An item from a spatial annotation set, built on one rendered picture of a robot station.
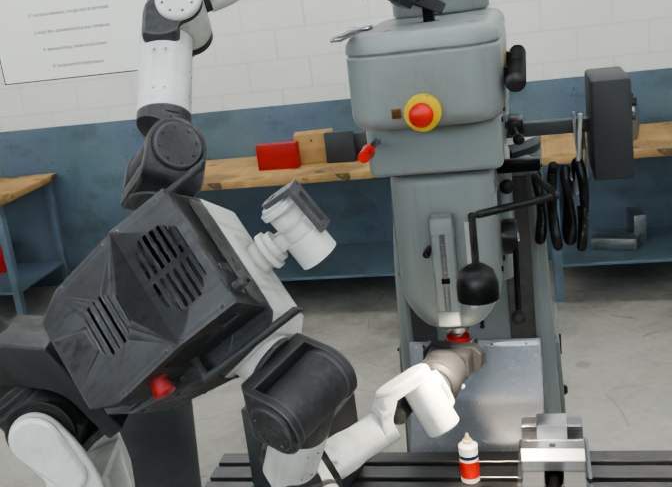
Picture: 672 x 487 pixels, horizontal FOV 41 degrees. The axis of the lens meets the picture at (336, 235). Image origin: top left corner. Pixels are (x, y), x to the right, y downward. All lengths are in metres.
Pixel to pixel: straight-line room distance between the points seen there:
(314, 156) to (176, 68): 4.16
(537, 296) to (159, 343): 1.17
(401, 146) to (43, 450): 0.78
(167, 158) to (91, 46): 5.21
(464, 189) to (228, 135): 4.73
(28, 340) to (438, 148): 0.75
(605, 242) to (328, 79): 2.07
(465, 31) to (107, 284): 0.68
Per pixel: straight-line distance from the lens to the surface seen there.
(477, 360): 1.80
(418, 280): 1.72
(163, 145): 1.41
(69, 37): 6.66
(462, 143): 1.60
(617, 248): 5.60
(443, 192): 1.66
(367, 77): 1.51
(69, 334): 1.37
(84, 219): 6.89
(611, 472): 2.02
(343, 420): 1.94
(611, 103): 1.92
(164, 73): 1.52
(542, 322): 2.24
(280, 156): 5.62
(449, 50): 1.48
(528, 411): 2.23
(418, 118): 1.45
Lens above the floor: 1.99
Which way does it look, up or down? 16 degrees down
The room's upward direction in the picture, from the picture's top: 7 degrees counter-clockwise
